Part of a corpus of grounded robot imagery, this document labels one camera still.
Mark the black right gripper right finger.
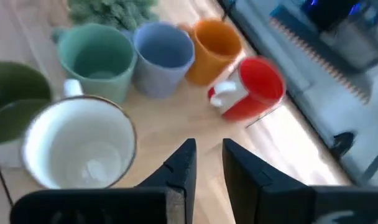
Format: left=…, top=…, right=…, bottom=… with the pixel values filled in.
left=222, top=138, right=378, bottom=224

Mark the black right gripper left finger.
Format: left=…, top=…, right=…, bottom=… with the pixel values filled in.
left=10, top=138, right=198, bottom=224

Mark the olive interior white mug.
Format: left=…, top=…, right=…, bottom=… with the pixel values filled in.
left=21, top=78, right=137, bottom=190

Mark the red mug white handle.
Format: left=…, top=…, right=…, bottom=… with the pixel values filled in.
left=207, top=55, right=287, bottom=123

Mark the olive green mug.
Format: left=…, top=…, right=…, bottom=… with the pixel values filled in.
left=0, top=61, right=53, bottom=167

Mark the teal green mug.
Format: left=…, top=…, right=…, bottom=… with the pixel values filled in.
left=51, top=23, right=139, bottom=105

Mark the lavender blue mug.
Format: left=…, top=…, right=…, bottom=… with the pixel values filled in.
left=131, top=22, right=196, bottom=100

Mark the orange mug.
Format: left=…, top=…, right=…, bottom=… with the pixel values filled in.
left=179, top=18, right=244, bottom=86

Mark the hazard striped black platform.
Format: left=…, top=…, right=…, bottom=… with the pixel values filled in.
left=268, top=6, right=378, bottom=105

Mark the green succulent in grey pot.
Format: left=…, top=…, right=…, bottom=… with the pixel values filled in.
left=67, top=0, right=160, bottom=30

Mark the black frame hook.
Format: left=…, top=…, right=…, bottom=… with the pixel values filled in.
left=330, top=132, right=356, bottom=159

